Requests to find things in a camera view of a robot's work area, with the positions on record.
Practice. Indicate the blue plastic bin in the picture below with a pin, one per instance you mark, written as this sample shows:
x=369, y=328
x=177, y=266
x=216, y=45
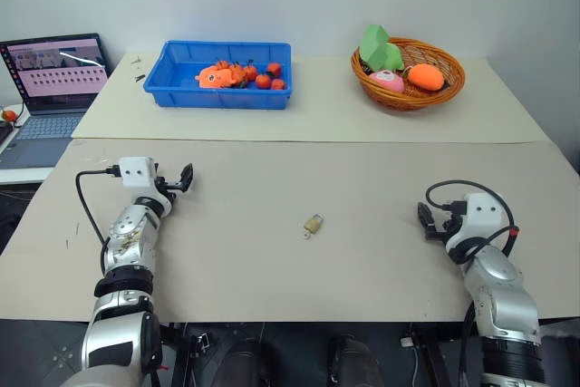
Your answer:
x=181, y=74

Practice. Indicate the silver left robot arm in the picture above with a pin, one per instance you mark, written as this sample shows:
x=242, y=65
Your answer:
x=129, y=242

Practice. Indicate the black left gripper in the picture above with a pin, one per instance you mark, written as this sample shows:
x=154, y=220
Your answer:
x=170, y=186

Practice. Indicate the dark rounded shape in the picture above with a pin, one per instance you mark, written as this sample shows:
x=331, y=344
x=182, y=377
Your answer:
x=353, y=360
x=240, y=362

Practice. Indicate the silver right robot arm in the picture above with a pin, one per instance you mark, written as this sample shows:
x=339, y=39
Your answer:
x=503, y=296

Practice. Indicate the orange plush toy with face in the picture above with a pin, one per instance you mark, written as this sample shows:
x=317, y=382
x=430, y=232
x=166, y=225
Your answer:
x=213, y=78

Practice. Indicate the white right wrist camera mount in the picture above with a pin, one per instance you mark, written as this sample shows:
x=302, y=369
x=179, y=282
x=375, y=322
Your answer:
x=480, y=219

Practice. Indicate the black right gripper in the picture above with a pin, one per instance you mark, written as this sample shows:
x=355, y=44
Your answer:
x=446, y=226

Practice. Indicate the pink plush toy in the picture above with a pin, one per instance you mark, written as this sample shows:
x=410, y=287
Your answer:
x=387, y=81

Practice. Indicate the small dark twig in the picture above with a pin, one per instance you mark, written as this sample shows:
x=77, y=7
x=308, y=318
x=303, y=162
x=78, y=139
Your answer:
x=139, y=77

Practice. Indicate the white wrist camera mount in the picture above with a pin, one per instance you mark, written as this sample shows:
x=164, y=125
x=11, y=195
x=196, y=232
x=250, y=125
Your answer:
x=480, y=219
x=136, y=171

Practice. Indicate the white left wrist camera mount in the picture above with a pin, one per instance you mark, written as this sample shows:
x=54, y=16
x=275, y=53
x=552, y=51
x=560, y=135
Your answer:
x=136, y=171

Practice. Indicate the brown wicker basket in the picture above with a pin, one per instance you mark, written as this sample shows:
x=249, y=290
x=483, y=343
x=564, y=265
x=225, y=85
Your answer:
x=408, y=99

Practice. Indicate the small orange object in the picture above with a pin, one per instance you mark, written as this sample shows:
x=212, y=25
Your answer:
x=8, y=114

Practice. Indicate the black metal frame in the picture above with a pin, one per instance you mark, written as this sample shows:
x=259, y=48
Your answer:
x=181, y=360

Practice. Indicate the green plush toy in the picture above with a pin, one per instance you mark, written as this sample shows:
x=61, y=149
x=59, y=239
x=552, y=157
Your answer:
x=378, y=49

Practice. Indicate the brass padlock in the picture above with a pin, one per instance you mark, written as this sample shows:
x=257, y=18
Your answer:
x=313, y=223

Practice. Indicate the grey open laptop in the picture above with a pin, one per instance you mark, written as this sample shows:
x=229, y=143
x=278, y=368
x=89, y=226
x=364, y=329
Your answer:
x=54, y=83

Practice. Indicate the orange plush fruit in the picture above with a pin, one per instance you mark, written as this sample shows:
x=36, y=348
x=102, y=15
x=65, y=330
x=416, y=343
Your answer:
x=426, y=76

